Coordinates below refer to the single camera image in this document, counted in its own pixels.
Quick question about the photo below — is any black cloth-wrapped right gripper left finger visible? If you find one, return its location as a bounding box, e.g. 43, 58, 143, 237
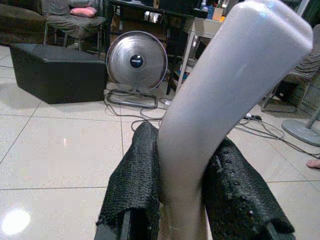
95, 121, 161, 240

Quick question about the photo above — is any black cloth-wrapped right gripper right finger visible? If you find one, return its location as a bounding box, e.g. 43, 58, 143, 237
201, 136, 296, 240

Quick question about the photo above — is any grey plastic broom handle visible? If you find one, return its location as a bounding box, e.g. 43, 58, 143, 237
156, 0, 315, 240

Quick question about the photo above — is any round silver floor fan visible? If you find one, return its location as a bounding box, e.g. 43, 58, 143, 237
105, 30, 169, 109

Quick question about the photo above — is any person's bare foot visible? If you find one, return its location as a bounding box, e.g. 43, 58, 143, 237
306, 158, 320, 170

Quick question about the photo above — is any grey round fan stand base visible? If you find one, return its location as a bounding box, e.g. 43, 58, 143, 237
281, 118, 320, 147

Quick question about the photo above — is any black box ottoman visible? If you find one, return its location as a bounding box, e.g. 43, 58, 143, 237
9, 42, 108, 105

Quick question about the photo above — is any white metal shelf table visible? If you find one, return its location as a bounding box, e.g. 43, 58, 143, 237
174, 16, 227, 94

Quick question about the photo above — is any grey metal-frame chair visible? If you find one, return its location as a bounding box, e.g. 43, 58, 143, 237
43, 15, 106, 54

